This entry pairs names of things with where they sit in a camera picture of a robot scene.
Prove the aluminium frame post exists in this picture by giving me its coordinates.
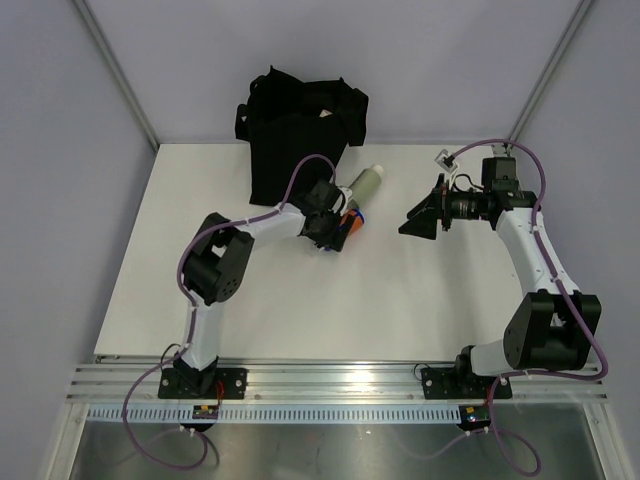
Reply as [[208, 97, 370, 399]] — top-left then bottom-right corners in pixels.
[[507, 0, 598, 141], [69, 0, 161, 154]]

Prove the green bottle near bag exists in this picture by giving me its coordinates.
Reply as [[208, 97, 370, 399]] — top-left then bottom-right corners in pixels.
[[348, 165, 385, 209]]

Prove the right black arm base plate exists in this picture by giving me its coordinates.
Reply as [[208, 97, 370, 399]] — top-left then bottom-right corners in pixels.
[[420, 366, 497, 400]]

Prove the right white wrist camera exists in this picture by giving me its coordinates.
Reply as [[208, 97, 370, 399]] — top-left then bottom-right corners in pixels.
[[434, 149, 459, 185]]

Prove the white slotted cable duct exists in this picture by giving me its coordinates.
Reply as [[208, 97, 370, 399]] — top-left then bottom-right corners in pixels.
[[87, 405, 461, 424]]

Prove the aluminium front rail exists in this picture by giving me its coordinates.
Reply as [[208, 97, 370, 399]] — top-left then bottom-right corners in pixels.
[[65, 356, 608, 405]]

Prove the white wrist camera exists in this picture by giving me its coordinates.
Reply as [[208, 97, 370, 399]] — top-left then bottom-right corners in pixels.
[[434, 149, 459, 185], [334, 186, 361, 215]]

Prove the right aluminium frame post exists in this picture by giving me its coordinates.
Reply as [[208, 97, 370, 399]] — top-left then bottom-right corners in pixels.
[[507, 0, 598, 141]]

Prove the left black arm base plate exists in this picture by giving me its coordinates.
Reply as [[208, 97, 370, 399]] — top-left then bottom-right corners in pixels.
[[157, 367, 248, 400]]

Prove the black canvas bag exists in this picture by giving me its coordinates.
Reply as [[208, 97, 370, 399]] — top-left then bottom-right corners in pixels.
[[235, 68, 369, 206]]

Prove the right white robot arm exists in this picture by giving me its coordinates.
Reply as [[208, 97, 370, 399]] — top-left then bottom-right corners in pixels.
[[399, 157, 602, 399]]

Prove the left aluminium frame post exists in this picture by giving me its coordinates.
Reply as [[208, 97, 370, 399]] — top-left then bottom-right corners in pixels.
[[69, 0, 161, 154]]

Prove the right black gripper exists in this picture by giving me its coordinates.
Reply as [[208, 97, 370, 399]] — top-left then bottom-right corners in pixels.
[[399, 174, 482, 241]]

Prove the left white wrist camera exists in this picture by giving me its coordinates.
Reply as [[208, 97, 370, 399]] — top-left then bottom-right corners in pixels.
[[334, 186, 361, 215]]

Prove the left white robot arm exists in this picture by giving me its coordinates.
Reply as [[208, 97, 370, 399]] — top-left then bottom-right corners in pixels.
[[161, 180, 356, 399]]

